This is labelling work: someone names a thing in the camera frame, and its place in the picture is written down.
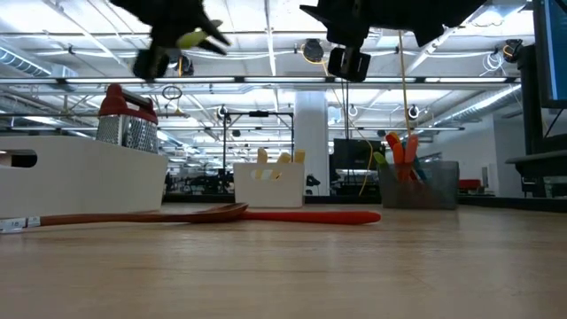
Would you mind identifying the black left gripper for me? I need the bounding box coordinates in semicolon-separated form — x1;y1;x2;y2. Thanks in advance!
109;0;232;57

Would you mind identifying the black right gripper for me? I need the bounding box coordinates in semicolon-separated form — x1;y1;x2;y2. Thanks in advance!
299;0;372;49

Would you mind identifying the green silicone spoon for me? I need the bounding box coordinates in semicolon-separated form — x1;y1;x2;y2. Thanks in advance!
175;19;224;51

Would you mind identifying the coral silicone spatula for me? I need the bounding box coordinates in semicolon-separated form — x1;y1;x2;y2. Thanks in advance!
404;134;420;182

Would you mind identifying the orange silicone spatula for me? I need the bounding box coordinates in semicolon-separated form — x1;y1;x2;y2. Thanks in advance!
392;142;408;182

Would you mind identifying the blue silicone spatula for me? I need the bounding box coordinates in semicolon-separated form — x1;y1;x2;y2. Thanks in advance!
415;152;429;182

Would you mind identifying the red silicone spoon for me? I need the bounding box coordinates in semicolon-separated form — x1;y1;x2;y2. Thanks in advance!
241;210;382;226

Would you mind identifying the long ceiling light strip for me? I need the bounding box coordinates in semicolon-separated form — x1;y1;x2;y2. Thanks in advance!
0;76;517;86

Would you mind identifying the white building column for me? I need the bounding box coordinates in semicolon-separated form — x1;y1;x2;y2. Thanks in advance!
294;90;330;197

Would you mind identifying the steel box grater red trim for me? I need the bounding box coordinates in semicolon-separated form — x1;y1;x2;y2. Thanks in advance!
96;83;159;154

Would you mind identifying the black background monitor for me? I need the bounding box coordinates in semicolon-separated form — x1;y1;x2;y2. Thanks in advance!
332;138;386;172

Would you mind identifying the small white plastic bin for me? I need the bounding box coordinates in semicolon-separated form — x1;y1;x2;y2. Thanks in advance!
233;161;307;209

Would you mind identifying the large white plastic bin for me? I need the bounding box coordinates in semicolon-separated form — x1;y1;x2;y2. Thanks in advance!
0;135;169;219

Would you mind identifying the translucent grey plastic bin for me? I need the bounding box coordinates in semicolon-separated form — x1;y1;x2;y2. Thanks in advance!
377;159;461;211

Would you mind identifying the brown wooden spoon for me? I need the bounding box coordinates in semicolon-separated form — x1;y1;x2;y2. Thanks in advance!
0;202;249;234

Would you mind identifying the black computer monitor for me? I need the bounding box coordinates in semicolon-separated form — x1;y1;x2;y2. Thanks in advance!
532;0;567;111

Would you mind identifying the grey desk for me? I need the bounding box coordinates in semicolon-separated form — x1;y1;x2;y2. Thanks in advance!
504;149;567;199

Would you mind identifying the black ceiling cable reel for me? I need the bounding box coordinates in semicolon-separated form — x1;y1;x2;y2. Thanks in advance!
502;38;524;63
302;38;325;64
167;51;195;77

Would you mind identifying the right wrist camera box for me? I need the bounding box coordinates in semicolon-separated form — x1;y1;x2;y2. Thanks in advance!
327;46;372;83

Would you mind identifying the black background frame rig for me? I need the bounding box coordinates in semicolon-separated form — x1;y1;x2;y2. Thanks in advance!
222;110;296;187

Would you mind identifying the black looped cable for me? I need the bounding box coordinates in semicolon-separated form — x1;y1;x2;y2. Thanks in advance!
340;79;351;141

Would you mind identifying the yellow reel cable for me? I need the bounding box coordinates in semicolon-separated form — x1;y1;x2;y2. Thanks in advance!
325;61;376;197

